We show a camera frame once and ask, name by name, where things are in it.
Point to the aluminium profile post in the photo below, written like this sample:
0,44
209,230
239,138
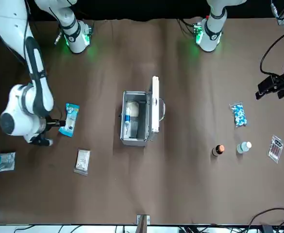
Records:
143,224

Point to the silver aluminium medicine case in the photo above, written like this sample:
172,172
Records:
134,142

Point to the clear bottle white cap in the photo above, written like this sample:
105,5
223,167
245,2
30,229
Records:
243,147

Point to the bag of blue capsules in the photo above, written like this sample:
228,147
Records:
238,115

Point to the cotton swab pack blue print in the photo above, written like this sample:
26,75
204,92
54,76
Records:
70,116

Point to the clear pack blue label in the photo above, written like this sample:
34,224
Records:
129,126

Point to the clear pack of red vials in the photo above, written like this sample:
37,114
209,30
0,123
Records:
275,148

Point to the white gauze roll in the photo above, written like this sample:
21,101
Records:
133,109

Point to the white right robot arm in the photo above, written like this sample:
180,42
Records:
18,116

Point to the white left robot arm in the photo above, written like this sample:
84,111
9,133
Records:
211,36

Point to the aluminium frame corner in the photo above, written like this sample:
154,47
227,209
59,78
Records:
276,11

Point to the brown glass bottle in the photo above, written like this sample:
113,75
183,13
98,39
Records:
218,150

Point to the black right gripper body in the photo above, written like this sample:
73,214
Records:
52,122

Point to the white packet blue print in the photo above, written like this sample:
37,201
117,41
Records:
5,161

